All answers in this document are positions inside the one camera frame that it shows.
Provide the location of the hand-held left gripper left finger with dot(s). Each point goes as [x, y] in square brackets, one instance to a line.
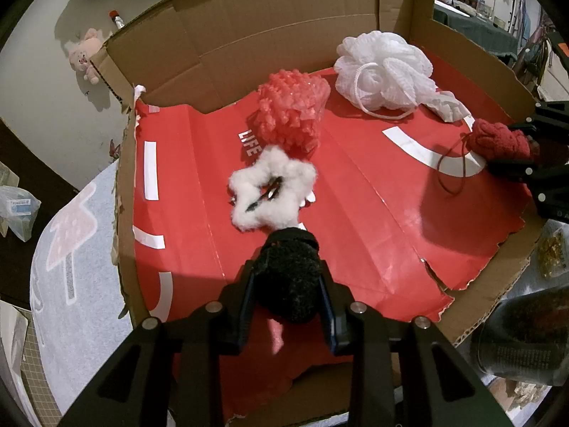
[244, 320]

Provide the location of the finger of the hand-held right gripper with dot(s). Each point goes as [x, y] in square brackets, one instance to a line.
[551, 122]
[546, 164]

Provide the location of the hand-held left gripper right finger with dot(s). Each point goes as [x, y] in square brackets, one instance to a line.
[331, 324]

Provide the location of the red plush rabbit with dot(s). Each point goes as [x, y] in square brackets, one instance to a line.
[493, 140]

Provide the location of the black fuzzy pom scrunchie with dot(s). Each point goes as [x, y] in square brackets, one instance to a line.
[289, 275]

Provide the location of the white fluffy star hair clip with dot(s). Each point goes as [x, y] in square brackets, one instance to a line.
[286, 173]

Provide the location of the white mesh bath loofah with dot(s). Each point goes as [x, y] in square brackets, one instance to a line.
[382, 66]

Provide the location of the red bath pouf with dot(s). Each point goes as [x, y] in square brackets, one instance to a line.
[289, 106]

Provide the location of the cardboard box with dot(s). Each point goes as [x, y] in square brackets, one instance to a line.
[266, 26]

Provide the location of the red paper liner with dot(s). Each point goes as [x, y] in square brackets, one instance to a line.
[378, 231]

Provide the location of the green cloth covered table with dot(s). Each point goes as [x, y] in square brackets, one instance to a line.
[471, 26]

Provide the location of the glass jar with green leaves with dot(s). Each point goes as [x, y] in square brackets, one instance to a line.
[524, 342]

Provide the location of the grey gridded mat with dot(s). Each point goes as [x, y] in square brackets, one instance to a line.
[42, 378]

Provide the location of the plastic bag with box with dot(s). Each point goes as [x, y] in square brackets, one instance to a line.
[17, 213]

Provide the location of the pink plush toy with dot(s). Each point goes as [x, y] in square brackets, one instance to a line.
[86, 53]

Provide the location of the red capped white bottle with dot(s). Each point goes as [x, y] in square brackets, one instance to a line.
[118, 21]

